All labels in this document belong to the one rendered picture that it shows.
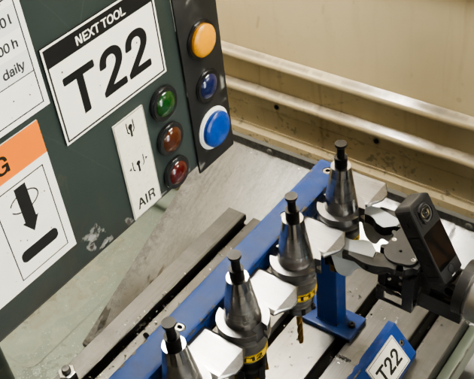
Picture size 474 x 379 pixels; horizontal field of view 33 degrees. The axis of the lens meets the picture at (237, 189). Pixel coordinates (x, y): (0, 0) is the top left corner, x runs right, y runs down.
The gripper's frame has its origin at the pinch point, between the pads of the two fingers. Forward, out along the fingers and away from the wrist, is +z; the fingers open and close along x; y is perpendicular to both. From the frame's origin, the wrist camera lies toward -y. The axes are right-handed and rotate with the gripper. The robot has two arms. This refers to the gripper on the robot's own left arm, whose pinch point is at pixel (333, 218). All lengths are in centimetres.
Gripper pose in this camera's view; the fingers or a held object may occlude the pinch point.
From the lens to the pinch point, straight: 108.9
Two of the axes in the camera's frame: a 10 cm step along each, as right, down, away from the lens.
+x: 5.9, -5.6, 5.8
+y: 0.7, 7.6, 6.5
